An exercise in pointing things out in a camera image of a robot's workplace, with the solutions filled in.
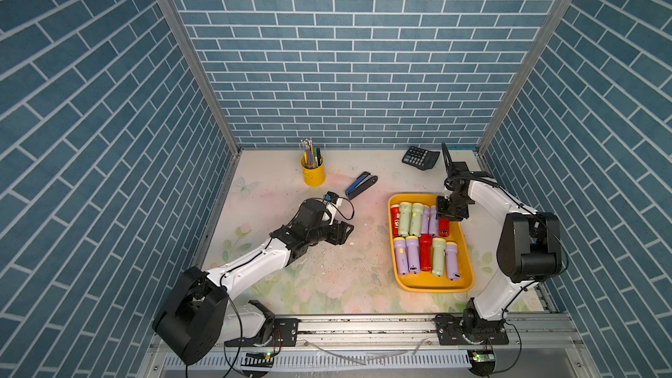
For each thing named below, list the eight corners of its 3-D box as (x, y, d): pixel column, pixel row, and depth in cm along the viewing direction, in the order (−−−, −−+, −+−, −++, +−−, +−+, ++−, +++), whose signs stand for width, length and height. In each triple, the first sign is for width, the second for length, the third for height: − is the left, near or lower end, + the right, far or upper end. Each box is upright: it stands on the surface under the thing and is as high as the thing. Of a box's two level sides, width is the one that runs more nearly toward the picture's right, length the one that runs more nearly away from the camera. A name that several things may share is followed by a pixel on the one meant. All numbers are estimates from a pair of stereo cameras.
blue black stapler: (342, 193, 108) (342, 188, 106) (366, 174, 115) (367, 169, 113) (352, 201, 105) (352, 197, 103) (376, 181, 112) (377, 176, 110)
